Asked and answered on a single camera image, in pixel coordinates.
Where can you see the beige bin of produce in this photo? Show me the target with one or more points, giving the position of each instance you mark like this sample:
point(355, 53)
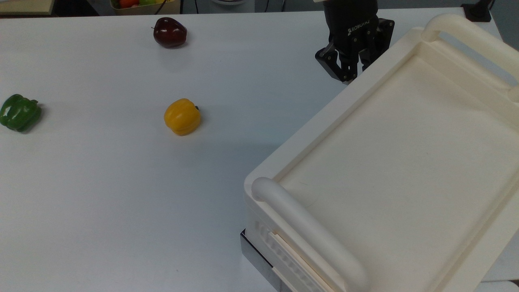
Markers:
point(146, 8)

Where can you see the yellow bell pepper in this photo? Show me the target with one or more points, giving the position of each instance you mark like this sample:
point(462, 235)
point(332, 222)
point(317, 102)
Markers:
point(182, 117)

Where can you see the dark red apple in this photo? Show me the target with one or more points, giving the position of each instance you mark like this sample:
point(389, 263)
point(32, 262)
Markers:
point(169, 33)

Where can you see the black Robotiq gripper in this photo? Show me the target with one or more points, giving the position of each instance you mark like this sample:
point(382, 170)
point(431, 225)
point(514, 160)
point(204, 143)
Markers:
point(350, 22)

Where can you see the light wooden board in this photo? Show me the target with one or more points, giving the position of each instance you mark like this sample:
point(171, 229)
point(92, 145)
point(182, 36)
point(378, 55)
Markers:
point(24, 6)

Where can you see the cream plastic tray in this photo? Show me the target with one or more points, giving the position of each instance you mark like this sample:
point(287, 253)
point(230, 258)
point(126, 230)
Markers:
point(397, 162)

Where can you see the green bell pepper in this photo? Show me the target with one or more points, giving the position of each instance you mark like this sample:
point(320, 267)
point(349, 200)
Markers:
point(18, 113)

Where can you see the black table clamp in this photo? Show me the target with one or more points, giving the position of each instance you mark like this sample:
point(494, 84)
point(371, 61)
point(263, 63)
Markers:
point(478, 11)

